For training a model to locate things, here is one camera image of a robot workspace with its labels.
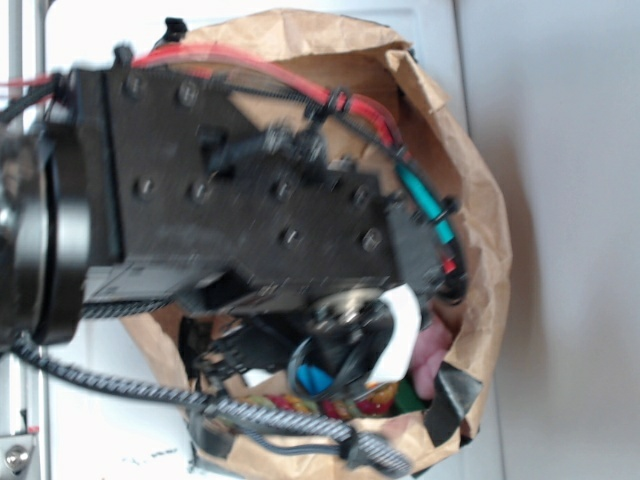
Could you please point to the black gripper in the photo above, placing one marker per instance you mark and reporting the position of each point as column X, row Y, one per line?
column 192, row 203

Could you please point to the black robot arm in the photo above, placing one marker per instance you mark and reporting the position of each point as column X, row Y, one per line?
column 69, row 235

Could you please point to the blue rectangular block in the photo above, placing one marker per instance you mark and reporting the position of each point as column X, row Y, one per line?
column 312, row 380

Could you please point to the pink plush toy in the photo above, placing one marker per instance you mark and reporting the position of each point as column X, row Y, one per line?
column 431, row 347

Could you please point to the aluminium extrusion rail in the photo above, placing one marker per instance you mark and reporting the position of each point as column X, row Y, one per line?
column 24, row 227

